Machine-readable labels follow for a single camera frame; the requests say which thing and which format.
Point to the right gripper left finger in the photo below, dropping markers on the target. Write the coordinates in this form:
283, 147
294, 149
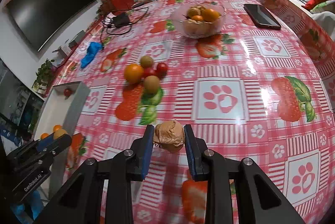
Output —
79, 200

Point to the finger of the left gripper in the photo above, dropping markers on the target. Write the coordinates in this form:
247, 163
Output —
34, 151

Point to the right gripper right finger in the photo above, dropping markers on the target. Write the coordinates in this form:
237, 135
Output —
258, 198

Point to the orange mandarin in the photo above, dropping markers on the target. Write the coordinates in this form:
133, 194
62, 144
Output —
56, 128
44, 135
133, 73

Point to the red cherry tomato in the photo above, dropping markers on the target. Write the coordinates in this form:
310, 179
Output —
67, 92
161, 69
149, 71

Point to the white tray box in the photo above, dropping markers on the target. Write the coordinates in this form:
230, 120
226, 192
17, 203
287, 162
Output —
58, 109

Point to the green potted plant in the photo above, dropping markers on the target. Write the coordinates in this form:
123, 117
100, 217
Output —
44, 76

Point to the blue crumpled glove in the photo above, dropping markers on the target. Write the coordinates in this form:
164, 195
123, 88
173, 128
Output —
91, 53

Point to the red strawberry tablecloth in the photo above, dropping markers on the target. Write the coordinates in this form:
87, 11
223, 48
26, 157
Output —
247, 91

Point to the black television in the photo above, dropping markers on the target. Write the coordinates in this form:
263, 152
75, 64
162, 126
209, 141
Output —
39, 20

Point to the red gift boxes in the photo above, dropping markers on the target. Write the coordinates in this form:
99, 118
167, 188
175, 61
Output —
114, 6

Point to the black smartphone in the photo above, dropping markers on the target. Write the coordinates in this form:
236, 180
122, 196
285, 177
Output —
261, 16

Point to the glass fruit bowl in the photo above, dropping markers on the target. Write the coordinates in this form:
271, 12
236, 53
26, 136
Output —
198, 20

